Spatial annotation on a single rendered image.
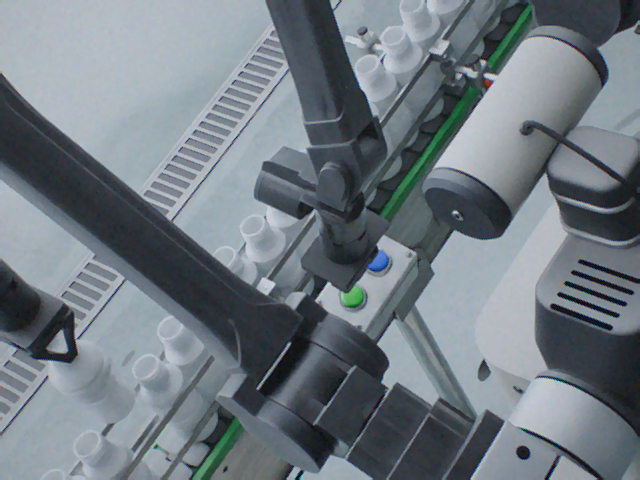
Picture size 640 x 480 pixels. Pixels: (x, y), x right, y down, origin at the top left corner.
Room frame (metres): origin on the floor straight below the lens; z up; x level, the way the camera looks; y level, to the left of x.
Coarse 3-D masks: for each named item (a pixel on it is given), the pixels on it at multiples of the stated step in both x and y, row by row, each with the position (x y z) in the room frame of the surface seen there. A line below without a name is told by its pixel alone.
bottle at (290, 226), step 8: (272, 208) 1.19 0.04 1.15; (272, 216) 1.20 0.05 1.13; (280, 216) 1.19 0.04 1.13; (288, 216) 1.18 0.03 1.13; (272, 224) 1.19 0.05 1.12; (280, 224) 1.18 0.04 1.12; (288, 224) 1.18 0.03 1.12; (296, 224) 1.18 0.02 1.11; (288, 232) 1.18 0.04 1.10; (296, 232) 1.18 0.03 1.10; (312, 232) 1.18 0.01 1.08; (304, 240) 1.18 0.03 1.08; (312, 240) 1.18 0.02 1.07; (296, 248) 1.18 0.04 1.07; (304, 248) 1.18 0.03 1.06
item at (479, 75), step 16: (368, 32) 1.45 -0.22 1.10; (368, 48) 1.44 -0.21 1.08; (384, 48) 1.42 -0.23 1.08; (432, 48) 1.33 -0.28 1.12; (448, 48) 1.32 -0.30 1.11; (448, 64) 1.31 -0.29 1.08; (480, 64) 1.27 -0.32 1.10; (448, 80) 1.32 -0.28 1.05; (464, 80) 1.32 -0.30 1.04; (480, 80) 1.26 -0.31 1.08; (256, 288) 1.11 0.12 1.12; (272, 288) 1.10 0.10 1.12
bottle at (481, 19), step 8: (480, 0) 1.41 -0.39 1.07; (488, 0) 1.41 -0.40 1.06; (472, 8) 1.41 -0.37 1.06; (480, 8) 1.41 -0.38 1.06; (488, 8) 1.41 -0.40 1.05; (480, 16) 1.41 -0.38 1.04; (488, 16) 1.41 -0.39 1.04; (480, 24) 1.41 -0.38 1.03; (496, 24) 1.41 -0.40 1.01; (488, 32) 1.41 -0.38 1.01
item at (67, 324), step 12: (72, 312) 1.01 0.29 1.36; (60, 324) 1.01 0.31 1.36; (72, 324) 1.01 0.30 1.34; (0, 336) 1.02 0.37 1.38; (48, 336) 1.00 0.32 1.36; (72, 336) 1.02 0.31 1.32; (24, 348) 1.00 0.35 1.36; (72, 348) 1.02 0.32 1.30; (48, 360) 1.00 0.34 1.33; (60, 360) 1.01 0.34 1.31; (72, 360) 1.01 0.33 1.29
